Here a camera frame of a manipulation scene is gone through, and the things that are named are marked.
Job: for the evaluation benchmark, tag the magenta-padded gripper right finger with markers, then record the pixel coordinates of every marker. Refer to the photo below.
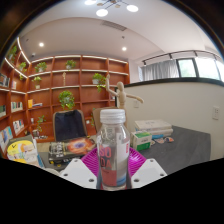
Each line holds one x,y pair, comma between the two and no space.
147,173

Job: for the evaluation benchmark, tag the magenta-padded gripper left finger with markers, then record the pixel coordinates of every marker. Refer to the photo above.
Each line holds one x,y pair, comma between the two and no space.
78,173

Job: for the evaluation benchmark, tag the clear plastic drink bottle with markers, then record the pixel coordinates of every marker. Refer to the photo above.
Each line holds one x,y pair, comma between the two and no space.
112,156

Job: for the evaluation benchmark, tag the dark book stack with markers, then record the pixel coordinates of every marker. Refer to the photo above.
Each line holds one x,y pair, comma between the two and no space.
71,148

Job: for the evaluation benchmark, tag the green and white box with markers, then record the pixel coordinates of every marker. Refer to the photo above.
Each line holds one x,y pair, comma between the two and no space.
141,141

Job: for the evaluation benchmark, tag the white flat box stack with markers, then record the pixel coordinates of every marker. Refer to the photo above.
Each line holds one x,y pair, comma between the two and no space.
153,126

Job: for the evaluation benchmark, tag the dark blue office chair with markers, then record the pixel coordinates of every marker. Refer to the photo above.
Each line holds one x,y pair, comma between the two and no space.
70,125

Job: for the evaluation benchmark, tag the tan chair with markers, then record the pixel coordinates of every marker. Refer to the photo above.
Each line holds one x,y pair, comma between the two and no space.
96,118

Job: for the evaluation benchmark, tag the colourful book stack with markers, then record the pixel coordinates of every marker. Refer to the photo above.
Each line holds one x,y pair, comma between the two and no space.
21,151

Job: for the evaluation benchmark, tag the wooden artist mannequin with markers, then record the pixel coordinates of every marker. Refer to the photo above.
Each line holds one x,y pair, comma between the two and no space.
121,93

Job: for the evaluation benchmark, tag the wooden shelf unit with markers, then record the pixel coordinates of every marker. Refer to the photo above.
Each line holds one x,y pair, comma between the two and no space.
83,83

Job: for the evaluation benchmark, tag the grey window curtain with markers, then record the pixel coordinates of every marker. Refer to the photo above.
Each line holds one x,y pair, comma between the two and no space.
160,70

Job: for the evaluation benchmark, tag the round recessed ceiling light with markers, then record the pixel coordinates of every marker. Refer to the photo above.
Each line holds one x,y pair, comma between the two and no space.
41,44
124,48

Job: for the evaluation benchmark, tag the ceiling air vent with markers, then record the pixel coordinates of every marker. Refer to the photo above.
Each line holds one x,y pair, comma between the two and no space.
114,25

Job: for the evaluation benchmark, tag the branched ceiling light fixture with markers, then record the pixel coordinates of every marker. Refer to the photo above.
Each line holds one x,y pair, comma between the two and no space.
102,12

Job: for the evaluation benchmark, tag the white wall switch plate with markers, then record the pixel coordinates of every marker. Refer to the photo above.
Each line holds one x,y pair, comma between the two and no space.
216,113
136,103

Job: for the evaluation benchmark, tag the black ceiling track rail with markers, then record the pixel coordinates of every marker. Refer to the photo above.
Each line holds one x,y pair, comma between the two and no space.
173,55

